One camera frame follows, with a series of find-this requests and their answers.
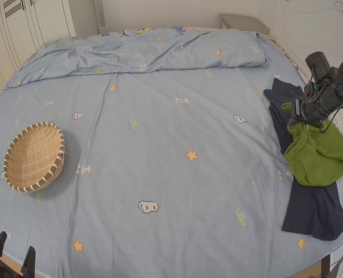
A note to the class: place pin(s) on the white wardrobe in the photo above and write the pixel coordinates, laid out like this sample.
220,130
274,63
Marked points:
29,25

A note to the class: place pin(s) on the pale blue quilt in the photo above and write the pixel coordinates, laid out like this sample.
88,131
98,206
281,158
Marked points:
159,53

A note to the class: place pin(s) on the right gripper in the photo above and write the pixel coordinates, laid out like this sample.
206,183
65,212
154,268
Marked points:
313,111

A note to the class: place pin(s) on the grey bedside table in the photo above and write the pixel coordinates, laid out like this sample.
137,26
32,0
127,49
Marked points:
241,22

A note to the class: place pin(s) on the green shorts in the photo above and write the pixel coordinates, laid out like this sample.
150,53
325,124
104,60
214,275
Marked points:
325,161

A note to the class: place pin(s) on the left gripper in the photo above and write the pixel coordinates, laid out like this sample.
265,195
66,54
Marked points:
0,266

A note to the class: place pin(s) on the round woven basket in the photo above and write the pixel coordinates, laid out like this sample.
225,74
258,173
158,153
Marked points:
33,158

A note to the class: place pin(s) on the dark blue garment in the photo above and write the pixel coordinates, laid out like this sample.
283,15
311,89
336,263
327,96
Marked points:
307,213

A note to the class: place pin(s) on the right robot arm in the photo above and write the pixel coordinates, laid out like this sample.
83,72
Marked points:
322,65

